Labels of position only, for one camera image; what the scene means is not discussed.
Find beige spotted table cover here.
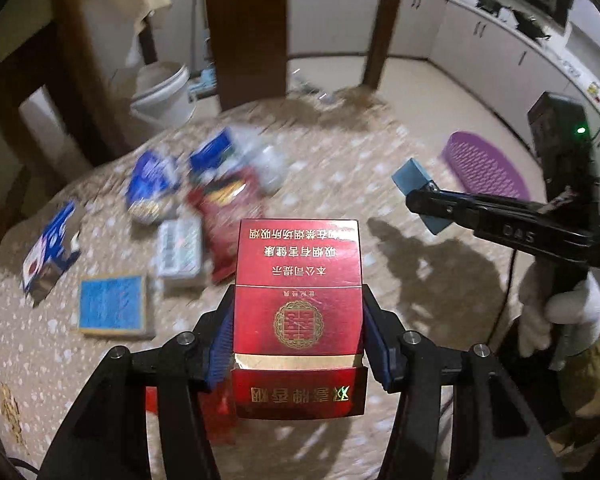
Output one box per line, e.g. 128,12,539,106
0,87,548,480

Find person's right forearm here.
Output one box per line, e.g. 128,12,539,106
562,312,600,426

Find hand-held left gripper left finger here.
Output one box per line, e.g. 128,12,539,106
40,285,236,480

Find white plastic bucket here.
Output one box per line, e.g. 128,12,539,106
130,62,192,127

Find wooden chair with round hole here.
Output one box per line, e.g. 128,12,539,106
202,0,407,112

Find blue foil packet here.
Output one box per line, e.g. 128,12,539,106
189,129,237,177

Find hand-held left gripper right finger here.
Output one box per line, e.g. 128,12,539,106
361,282,563,480

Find person's right hand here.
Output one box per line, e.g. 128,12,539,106
517,260,600,356

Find red snack bag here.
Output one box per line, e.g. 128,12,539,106
186,166,267,284

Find red cigarette box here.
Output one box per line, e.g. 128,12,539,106
230,218,368,420

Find dark wooden chair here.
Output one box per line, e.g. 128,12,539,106
0,0,147,261

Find black cable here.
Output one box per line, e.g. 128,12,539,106
497,247,518,341

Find flat blue box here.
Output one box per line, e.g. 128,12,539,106
77,274,154,339

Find blue white tissue packet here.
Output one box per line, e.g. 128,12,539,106
124,151,182,224

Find white grey small box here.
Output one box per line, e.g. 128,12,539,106
156,216,204,287

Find clear plastic bag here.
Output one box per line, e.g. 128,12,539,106
234,126,287,197

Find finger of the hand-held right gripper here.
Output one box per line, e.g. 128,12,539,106
391,157,546,211
406,199,600,267

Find purple plastic basket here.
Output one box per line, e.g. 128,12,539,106
439,131,532,202

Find torn blue white carton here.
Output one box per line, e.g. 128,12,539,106
22,200,83,307

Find grey kitchen cabinets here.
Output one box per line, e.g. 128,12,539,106
155,0,600,171

